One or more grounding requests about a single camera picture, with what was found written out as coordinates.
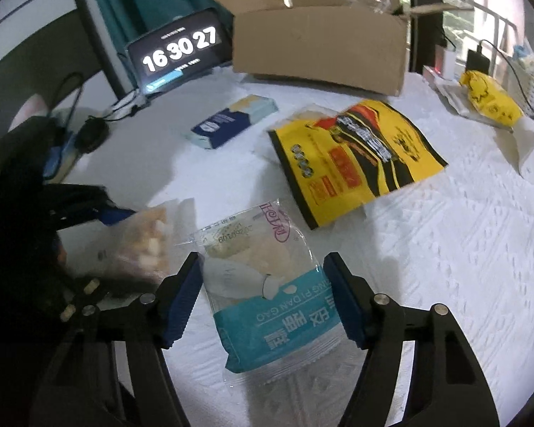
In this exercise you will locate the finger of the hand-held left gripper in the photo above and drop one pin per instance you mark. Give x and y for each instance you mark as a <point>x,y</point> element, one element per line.
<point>115,215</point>
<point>111,291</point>

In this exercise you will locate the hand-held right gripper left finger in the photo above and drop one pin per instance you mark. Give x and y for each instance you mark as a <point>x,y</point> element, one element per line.
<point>182,302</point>

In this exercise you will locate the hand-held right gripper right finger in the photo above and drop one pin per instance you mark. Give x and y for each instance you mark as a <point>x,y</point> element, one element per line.
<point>345,302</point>

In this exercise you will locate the clear snack packet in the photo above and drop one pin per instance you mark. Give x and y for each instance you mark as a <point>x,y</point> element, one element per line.
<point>144,235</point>

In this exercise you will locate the teal white cake packet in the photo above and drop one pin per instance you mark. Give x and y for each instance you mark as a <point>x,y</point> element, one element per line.
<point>267,293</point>

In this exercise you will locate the brown cardboard box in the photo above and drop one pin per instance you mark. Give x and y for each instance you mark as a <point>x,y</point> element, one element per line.
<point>325,40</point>

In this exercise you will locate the black round device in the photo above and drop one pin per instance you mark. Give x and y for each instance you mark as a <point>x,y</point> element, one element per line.
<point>91,135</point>

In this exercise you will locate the white textured tablecloth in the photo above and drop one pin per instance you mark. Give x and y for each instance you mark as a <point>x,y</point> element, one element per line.
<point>427,253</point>

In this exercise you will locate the large yellow black packet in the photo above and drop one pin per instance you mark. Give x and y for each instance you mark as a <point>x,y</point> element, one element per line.
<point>356,160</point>

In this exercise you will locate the dark blue carton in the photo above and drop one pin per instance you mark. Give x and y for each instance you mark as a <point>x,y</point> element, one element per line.
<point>231,122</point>

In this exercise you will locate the tablet with clock display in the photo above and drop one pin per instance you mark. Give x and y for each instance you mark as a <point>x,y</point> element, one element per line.
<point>178,49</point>

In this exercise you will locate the white flat packet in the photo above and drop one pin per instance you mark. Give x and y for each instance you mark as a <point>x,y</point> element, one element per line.
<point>456,98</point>

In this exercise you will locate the small yellow packet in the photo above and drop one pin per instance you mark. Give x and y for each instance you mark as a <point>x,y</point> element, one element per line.
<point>491,98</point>

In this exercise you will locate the white charger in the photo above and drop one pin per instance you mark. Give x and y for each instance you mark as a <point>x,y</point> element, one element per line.
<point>447,60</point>

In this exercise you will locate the black power bank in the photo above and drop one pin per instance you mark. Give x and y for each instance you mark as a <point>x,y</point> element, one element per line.
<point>477,60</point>

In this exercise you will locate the white plastic bag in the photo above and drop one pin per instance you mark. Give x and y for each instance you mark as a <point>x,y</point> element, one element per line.
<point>525,55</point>

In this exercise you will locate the balcony railing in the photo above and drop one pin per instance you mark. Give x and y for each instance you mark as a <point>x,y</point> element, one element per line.
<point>476,13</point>

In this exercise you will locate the dark window frame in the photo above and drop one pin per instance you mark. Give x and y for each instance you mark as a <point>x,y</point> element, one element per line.
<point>422,18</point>

